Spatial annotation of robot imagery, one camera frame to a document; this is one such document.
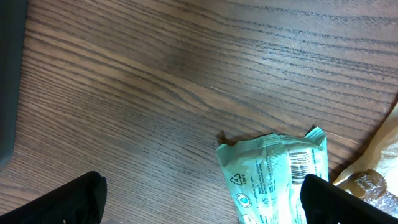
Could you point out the grey plastic mesh basket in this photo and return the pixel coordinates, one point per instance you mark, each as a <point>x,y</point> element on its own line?
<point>13,15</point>

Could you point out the brown Pantene sachet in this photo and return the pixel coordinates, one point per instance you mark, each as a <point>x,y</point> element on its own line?
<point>373,177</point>

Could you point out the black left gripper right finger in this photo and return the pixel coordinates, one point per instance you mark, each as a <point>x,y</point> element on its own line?
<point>325,203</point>

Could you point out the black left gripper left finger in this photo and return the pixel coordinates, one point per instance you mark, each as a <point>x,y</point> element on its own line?
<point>81,201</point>

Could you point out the teal snack packet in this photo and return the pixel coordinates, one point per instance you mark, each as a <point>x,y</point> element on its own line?
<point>264,175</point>

